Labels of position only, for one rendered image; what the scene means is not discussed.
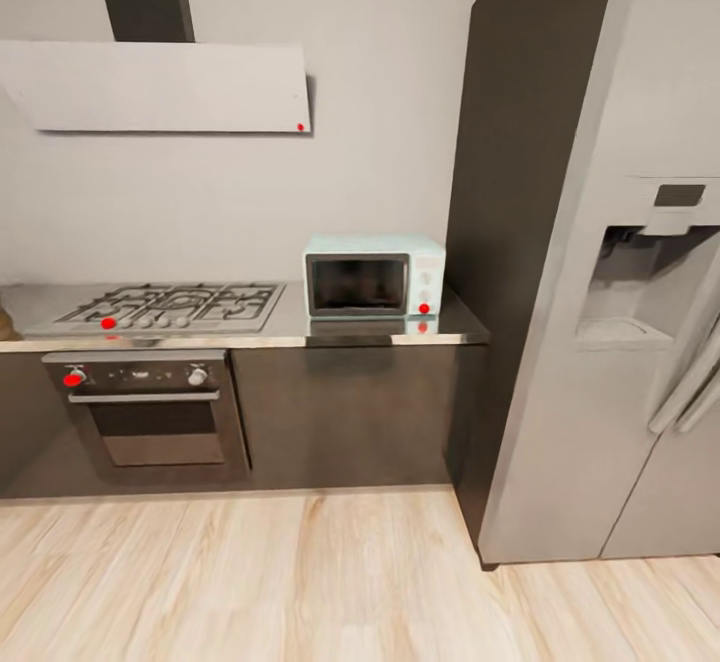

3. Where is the microwave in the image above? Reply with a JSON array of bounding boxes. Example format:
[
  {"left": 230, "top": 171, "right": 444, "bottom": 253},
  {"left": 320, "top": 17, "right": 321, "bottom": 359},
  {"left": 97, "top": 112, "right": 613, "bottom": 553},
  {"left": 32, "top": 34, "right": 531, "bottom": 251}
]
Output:
[{"left": 302, "top": 234, "right": 446, "bottom": 317}]

